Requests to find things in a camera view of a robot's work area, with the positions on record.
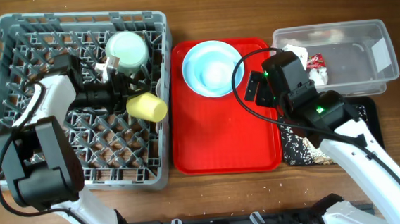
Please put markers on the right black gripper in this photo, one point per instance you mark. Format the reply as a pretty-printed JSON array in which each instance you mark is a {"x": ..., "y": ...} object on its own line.
[{"x": 263, "y": 95}]

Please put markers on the clear plastic bin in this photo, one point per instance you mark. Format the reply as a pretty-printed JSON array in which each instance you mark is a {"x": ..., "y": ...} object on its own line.
[{"x": 359, "y": 54}]

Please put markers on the food scraps and rice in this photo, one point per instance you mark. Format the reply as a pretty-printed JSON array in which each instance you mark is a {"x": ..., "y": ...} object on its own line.
[{"x": 298, "y": 151}]

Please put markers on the red snack wrapper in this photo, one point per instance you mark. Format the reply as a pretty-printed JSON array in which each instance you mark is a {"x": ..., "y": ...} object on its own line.
[{"x": 315, "y": 62}]

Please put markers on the grey dishwasher rack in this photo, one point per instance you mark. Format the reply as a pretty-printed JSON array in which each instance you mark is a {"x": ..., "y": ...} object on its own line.
[{"x": 116, "y": 150}]

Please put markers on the yellow plastic cup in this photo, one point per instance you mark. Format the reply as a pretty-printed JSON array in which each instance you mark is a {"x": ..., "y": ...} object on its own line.
[{"x": 147, "y": 106}]

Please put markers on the black waste tray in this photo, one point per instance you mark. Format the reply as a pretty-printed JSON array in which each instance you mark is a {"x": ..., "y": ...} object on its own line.
[{"x": 368, "y": 113}]

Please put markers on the white tissue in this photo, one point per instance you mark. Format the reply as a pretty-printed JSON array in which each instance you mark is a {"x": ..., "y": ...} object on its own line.
[{"x": 319, "y": 76}]

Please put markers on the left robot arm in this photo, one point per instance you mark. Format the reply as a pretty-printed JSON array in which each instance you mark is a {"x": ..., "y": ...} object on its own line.
[{"x": 38, "y": 162}]

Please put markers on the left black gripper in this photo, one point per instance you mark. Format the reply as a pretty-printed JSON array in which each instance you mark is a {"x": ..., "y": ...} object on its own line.
[{"x": 122, "y": 86}]

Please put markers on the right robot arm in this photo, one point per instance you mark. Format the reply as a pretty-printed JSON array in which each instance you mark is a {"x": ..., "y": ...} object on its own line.
[{"x": 332, "y": 124}]

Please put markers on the light blue plate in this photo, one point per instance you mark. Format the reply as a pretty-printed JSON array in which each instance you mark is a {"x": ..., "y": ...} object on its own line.
[{"x": 199, "y": 56}]

